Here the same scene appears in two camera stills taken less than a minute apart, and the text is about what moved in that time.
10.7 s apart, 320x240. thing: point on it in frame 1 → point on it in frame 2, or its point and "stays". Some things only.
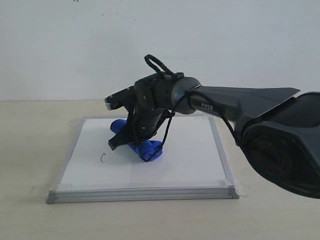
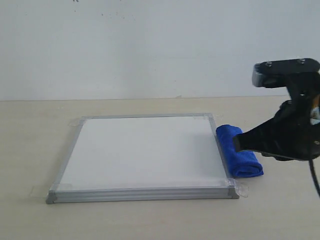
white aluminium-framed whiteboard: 191,166 stays
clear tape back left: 77,122 stays
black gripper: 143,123 → 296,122
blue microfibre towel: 147,149 → 241,164
